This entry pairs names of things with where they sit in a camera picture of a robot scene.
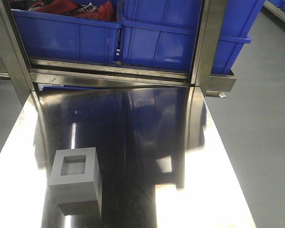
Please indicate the stainless steel shelf rack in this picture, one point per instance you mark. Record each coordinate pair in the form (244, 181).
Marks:
(26, 73)

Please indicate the blue plastic bin middle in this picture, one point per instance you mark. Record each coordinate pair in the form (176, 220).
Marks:
(159, 33)

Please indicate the blue bin with red items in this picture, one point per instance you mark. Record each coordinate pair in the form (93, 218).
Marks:
(65, 37)

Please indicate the red sports shoes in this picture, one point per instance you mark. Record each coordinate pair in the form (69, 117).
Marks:
(88, 9)

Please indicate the blue bin far right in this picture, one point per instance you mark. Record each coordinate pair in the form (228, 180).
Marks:
(239, 17)

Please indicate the gray square base block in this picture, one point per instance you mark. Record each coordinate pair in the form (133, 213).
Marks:
(76, 182)

